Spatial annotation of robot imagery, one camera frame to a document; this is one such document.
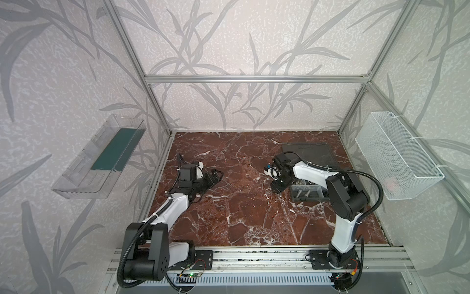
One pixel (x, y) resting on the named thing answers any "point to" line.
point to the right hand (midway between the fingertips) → (275, 186)
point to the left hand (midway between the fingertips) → (218, 177)
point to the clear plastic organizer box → (321, 154)
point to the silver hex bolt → (308, 193)
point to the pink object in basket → (390, 183)
